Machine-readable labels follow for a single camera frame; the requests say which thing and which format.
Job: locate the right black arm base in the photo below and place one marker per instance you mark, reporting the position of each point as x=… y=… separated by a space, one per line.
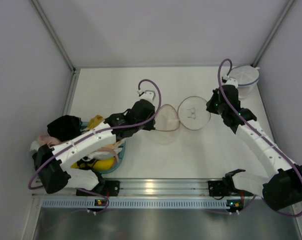
x=222 y=188

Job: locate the black garment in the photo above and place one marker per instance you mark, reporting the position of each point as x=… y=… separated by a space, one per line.
x=65 y=128

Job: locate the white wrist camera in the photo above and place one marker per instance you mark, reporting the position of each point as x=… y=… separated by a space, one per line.
x=148 y=95
x=228 y=80

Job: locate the beige bra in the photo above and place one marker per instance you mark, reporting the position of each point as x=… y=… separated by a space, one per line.
x=116 y=147

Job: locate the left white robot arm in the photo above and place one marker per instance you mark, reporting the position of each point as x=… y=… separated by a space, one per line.
x=53 y=165

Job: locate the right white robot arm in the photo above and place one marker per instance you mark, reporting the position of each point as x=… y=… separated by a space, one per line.
x=282 y=186

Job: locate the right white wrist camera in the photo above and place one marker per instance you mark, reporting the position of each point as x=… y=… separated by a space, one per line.
x=228 y=80

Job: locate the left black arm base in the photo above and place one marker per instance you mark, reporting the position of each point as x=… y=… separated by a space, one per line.
x=107 y=188

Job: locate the white blue-rimmed laundry bag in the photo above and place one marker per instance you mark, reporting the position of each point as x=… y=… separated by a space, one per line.
x=247 y=78

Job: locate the yellow padded bra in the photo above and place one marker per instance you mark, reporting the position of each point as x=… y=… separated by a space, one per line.
x=95 y=164

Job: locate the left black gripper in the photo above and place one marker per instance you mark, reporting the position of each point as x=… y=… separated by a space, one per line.
x=148 y=116

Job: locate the pink bra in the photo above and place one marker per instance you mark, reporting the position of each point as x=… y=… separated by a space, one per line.
x=47 y=140

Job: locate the aluminium mounting rail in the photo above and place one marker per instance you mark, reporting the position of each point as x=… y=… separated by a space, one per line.
x=163 y=187

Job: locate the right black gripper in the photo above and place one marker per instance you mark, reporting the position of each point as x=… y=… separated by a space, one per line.
x=214 y=101

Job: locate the teal plastic basket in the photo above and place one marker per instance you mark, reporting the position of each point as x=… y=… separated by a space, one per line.
x=104 y=154

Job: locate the white lace garment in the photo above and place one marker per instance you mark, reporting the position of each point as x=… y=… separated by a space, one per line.
x=35 y=145

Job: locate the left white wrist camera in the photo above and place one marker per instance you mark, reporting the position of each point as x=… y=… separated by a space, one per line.
x=148 y=95

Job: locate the perforated cable duct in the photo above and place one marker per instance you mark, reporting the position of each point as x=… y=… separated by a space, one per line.
x=130 y=203

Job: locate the beige mesh laundry bag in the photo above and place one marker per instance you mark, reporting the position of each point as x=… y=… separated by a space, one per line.
x=190 y=114

